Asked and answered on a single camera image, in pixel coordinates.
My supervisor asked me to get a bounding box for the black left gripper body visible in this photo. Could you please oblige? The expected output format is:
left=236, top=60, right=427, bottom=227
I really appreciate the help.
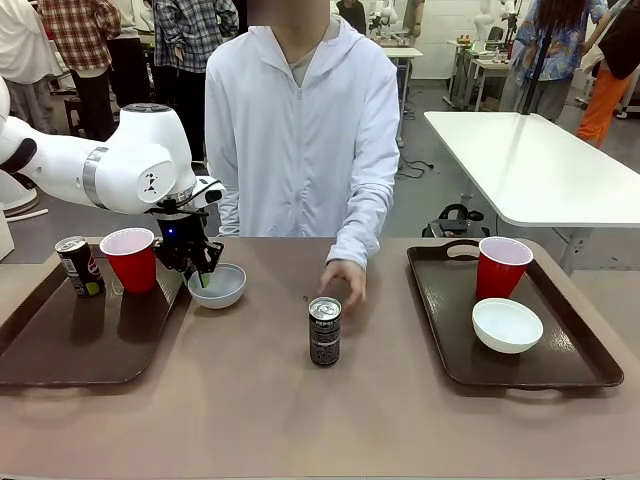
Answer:
left=157, top=211, right=212, bottom=267

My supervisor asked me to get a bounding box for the white bowl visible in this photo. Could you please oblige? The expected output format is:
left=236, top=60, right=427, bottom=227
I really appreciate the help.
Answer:
left=187, top=263, right=248, bottom=310
left=471, top=297, right=545, bottom=355

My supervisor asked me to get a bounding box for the red plastic cup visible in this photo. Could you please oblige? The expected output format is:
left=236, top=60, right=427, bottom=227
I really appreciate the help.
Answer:
left=475, top=236, right=535, bottom=301
left=99, top=227, right=159, bottom=294

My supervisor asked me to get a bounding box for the black Pepsi soda can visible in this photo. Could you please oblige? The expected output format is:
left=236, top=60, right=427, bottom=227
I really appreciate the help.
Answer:
left=307, top=296, right=343, bottom=367
left=54, top=236, right=106, bottom=300

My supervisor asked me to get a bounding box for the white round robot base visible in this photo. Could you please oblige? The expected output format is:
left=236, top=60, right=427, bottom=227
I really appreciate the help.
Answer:
left=0, top=169, right=41, bottom=218

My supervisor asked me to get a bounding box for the person's left forearm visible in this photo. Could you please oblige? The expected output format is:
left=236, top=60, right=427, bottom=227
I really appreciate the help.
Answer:
left=325, top=182, right=397, bottom=271

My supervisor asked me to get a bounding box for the person's right forearm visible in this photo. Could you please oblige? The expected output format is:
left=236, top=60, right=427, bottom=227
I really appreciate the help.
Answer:
left=212, top=169, right=244, bottom=238

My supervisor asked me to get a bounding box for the person's left hand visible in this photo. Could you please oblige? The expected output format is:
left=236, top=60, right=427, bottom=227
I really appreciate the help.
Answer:
left=318, top=260, right=369, bottom=307

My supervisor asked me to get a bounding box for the brown plastic serving tray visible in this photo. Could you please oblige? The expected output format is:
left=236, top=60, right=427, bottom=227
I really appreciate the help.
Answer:
left=0, top=248, right=195, bottom=387
left=405, top=239, right=625, bottom=392

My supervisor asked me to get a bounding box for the person in white hooded jacket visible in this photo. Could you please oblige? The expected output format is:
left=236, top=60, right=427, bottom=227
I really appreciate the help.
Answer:
left=203, top=0, right=401, bottom=271

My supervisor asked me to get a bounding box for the dark stool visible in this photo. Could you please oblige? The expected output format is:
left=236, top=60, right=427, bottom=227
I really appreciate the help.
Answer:
left=63, top=97, right=95, bottom=140

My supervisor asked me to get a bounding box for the person in blue plaid shirt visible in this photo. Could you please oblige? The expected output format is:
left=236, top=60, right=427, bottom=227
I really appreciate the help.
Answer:
left=152, top=0, right=241, bottom=164

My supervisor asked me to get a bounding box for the person in red plaid shirt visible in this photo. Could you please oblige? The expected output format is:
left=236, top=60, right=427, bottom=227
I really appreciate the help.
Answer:
left=37, top=0, right=124, bottom=144

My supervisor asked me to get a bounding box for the person in white shirt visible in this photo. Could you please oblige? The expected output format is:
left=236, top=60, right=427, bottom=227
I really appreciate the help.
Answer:
left=0, top=0, right=57, bottom=136

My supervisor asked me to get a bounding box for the black wheeled device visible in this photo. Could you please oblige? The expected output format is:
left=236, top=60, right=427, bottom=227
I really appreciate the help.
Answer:
left=422, top=203, right=492, bottom=239

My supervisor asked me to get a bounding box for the small white desk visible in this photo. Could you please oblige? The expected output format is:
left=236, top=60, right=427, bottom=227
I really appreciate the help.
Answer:
left=383, top=44, right=425, bottom=121

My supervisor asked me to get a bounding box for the white desk with equipment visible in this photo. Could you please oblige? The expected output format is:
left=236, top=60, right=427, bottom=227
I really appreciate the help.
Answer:
left=446, top=38, right=522, bottom=112

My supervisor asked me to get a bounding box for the large white table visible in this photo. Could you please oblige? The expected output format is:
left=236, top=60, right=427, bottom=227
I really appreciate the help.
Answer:
left=423, top=110, right=640, bottom=274

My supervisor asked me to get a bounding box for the black pole stand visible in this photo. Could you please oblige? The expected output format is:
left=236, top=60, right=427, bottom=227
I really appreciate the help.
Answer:
left=518, top=0, right=557, bottom=117

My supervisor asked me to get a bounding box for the person in blue floral shirt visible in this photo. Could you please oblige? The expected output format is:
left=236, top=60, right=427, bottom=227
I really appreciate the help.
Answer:
left=499, top=0, right=610, bottom=124

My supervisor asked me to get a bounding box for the person in orange trousers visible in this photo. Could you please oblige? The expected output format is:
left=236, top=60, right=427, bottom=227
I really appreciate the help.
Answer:
left=577, top=0, right=640, bottom=149

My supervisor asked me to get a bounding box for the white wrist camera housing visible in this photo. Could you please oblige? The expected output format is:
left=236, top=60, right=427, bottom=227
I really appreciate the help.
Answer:
left=192, top=175, right=227, bottom=207

